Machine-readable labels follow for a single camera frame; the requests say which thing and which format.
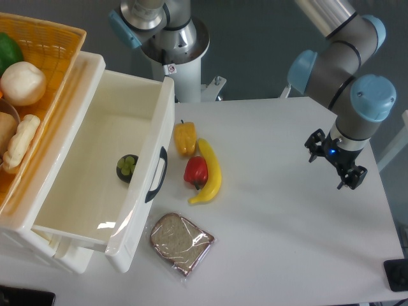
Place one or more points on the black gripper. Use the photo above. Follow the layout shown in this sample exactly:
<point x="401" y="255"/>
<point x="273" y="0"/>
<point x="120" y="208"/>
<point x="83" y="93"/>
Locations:
<point x="341" y="152"/>

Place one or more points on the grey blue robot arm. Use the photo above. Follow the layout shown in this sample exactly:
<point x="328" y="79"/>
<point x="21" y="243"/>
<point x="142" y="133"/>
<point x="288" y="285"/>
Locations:
<point x="360" y="104"/>

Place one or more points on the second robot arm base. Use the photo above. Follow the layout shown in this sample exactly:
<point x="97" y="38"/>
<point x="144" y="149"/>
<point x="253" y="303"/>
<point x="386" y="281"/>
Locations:
<point x="166" y="31"/>

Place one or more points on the white top drawer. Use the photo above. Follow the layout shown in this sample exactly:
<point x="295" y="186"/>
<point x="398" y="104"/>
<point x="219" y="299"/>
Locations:
<point x="88" y="203"/>

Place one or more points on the white plastic drawer cabinet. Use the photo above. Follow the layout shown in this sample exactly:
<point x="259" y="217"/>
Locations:
<point x="19" y="238"/>

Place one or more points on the yellow banana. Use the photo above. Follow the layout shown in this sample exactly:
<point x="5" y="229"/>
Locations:
<point x="214" y="181"/>

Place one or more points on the black device at right edge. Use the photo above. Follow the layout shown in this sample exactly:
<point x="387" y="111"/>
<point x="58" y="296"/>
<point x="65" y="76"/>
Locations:
<point x="396" y="274"/>

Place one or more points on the red bell pepper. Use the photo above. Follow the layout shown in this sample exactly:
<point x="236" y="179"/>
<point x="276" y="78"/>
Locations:
<point x="196" y="172"/>

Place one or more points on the yellow bell pepper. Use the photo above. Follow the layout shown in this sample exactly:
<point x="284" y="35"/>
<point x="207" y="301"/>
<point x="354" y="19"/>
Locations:
<point x="184" y="135"/>

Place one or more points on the wrapped bread slice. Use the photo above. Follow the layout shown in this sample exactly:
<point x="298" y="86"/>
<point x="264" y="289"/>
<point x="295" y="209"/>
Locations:
<point x="178" y="245"/>

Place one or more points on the orange plastic basket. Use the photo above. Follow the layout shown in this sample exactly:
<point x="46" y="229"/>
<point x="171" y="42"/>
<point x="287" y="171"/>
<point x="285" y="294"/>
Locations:
<point x="52" y="48"/>

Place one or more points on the long pale bread roll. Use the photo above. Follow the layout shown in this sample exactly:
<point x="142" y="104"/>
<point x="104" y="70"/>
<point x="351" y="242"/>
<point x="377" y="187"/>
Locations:
<point x="19" y="143"/>

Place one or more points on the round white bun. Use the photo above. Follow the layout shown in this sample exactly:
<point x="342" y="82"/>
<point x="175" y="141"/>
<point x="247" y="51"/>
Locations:
<point x="23" y="84"/>

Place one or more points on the green pepper in basket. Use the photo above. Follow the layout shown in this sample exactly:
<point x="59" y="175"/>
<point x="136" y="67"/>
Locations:
<point x="10" y="52"/>

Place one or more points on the black object bottom left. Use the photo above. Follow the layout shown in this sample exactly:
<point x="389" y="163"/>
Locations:
<point x="29" y="297"/>

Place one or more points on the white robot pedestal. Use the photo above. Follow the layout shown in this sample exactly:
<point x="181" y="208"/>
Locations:
<point x="187" y="81"/>

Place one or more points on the dark blue drawer handle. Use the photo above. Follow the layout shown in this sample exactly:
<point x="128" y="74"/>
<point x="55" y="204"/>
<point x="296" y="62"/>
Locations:
<point x="159" y="175"/>

